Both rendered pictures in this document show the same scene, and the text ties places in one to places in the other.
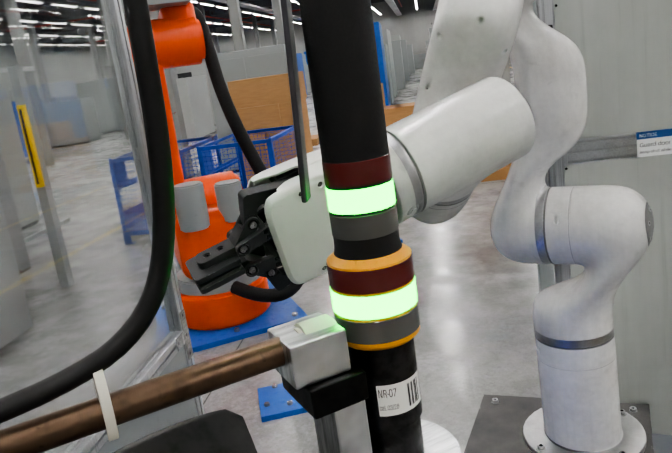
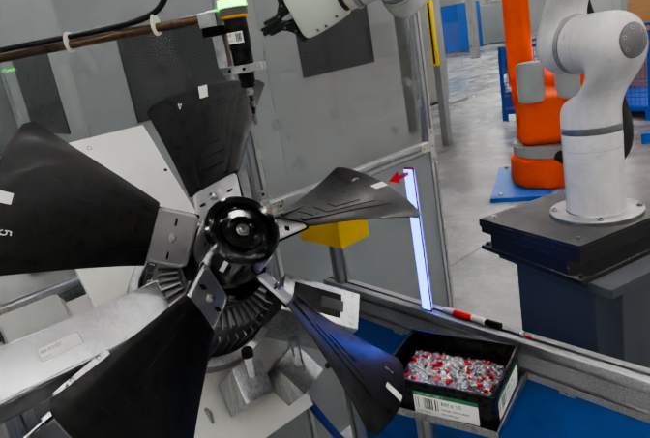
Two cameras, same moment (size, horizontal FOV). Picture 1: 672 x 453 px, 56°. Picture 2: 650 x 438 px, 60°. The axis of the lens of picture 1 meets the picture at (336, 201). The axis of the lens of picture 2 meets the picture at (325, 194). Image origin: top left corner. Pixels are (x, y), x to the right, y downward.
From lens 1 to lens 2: 0.79 m
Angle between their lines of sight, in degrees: 41
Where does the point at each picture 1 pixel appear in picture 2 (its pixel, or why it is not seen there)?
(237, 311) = (558, 176)
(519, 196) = (546, 20)
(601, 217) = (587, 32)
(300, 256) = (303, 22)
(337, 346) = (211, 16)
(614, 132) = not seen: outside the picture
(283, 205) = not seen: outside the picture
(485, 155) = not seen: outside the picture
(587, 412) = (580, 186)
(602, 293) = (588, 92)
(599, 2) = not seen: outside the picture
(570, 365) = (570, 148)
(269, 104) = not seen: outside the picture
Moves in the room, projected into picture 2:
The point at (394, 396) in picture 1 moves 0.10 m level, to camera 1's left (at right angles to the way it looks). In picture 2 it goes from (231, 37) to (191, 45)
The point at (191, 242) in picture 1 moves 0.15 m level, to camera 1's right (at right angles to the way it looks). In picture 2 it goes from (526, 112) to (546, 111)
